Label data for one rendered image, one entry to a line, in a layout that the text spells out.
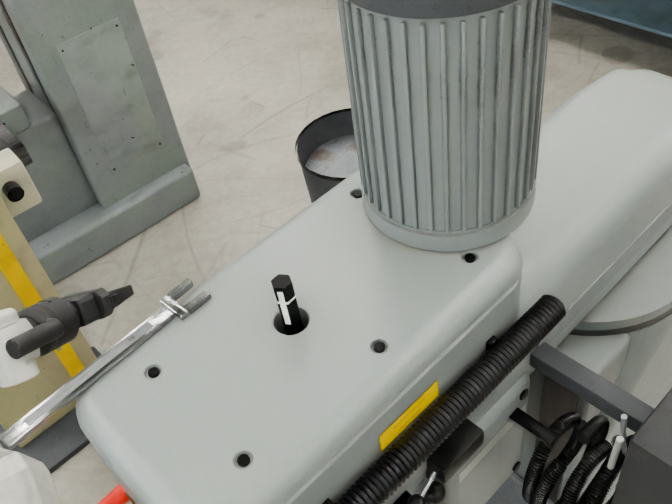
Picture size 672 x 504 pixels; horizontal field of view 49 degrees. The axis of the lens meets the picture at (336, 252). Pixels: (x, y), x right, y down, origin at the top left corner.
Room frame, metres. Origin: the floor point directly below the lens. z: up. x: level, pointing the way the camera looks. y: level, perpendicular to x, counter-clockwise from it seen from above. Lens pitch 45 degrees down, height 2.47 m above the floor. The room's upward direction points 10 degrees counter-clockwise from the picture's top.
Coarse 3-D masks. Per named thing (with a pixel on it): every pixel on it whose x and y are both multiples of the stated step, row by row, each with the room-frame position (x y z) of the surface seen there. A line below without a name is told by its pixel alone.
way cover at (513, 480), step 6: (516, 474) 0.67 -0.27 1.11; (510, 480) 0.67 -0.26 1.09; (516, 480) 0.66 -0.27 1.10; (522, 480) 0.65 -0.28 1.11; (504, 486) 0.67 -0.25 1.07; (510, 486) 0.66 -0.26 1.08; (516, 486) 0.65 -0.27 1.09; (522, 486) 0.65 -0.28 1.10; (498, 492) 0.67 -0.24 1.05; (504, 492) 0.66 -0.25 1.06; (510, 492) 0.65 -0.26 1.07; (516, 492) 0.65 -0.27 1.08; (492, 498) 0.66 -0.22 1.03; (498, 498) 0.66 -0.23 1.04; (504, 498) 0.65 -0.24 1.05; (510, 498) 0.65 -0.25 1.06; (516, 498) 0.64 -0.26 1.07; (522, 498) 0.63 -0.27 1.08
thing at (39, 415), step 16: (176, 288) 0.56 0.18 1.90; (176, 304) 0.54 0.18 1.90; (192, 304) 0.53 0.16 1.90; (160, 320) 0.52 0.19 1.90; (128, 336) 0.50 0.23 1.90; (144, 336) 0.50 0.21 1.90; (112, 352) 0.49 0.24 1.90; (128, 352) 0.49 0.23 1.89; (96, 368) 0.47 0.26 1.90; (64, 384) 0.46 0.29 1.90; (80, 384) 0.45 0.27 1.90; (48, 400) 0.44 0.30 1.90; (64, 400) 0.44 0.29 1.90; (32, 416) 0.43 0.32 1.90; (48, 416) 0.42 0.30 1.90; (16, 432) 0.41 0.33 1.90; (32, 432) 0.41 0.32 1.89
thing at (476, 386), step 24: (528, 312) 0.52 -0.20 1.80; (552, 312) 0.51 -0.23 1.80; (504, 336) 0.49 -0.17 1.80; (528, 336) 0.48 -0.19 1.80; (480, 360) 0.46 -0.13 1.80; (504, 360) 0.46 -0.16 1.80; (456, 384) 0.44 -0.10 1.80; (480, 384) 0.43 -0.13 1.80; (432, 408) 0.42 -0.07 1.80; (456, 408) 0.41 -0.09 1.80; (408, 432) 0.39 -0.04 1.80; (432, 432) 0.39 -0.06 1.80; (384, 456) 0.37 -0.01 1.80; (408, 456) 0.37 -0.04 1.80; (360, 480) 0.35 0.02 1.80; (384, 480) 0.35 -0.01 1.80
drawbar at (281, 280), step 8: (272, 280) 0.50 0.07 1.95; (280, 280) 0.50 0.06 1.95; (288, 280) 0.49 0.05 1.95; (280, 288) 0.48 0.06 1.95; (288, 288) 0.49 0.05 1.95; (288, 296) 0.49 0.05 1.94; (288, 304) 0.48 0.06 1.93; (296, 304) 0.49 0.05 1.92; (280, 312) 0.49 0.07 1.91; (288, 312) 0.48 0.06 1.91; (296, 312) 0.49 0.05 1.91; (296, 320) 0.49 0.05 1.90; (288, 328) 0.49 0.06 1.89; (296, 328) 0.48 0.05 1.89
